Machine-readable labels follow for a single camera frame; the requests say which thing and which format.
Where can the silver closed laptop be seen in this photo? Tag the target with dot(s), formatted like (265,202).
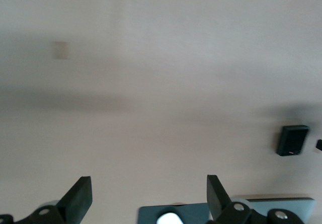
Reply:
(302,207)

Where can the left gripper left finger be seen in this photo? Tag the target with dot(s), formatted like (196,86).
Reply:
(75,198)

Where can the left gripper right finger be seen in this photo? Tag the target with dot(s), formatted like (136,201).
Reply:
(219,198)

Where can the white computer mouse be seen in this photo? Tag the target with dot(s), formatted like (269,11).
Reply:
(168,219)

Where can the black flip phone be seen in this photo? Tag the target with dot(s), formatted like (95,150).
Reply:
(291,139)

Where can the black mouse pad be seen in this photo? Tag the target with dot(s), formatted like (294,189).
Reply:
(191,214)

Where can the brown tape patch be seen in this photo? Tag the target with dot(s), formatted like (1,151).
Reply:
(60,49)

